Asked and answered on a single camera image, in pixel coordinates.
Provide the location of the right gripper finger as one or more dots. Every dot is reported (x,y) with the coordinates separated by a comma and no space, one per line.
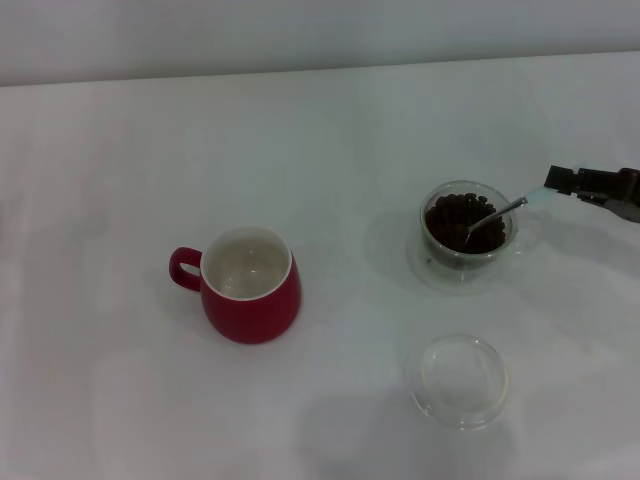
(622,209)
(562,180)

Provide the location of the red ceramic mug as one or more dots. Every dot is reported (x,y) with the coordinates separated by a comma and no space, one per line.
(255,315)

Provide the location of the clear glass cup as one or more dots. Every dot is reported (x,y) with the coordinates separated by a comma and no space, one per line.
(510,210)

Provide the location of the pile of coffee beans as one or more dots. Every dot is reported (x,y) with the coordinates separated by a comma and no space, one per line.
(452,222)

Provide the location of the clear glass saucer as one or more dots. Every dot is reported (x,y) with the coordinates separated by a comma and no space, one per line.
(417,265)

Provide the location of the small clear glass dish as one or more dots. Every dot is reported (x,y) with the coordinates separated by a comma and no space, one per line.
(460,390)

